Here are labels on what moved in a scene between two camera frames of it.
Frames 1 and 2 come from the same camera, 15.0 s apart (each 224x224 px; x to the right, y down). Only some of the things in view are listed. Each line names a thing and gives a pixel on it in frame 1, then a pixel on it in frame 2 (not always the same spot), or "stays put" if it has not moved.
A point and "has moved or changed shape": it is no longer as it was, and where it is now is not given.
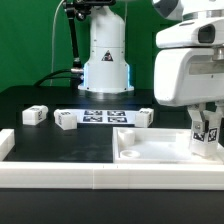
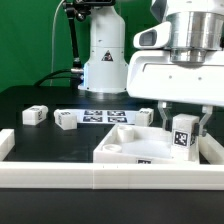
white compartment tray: (158, 145) has moved or changed shape
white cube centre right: (144, 117) stays put
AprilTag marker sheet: (105, 116) stays put
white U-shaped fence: (169, 175) stays put
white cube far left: (35, 114) stays put
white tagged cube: (205, 144) to (182, 132)
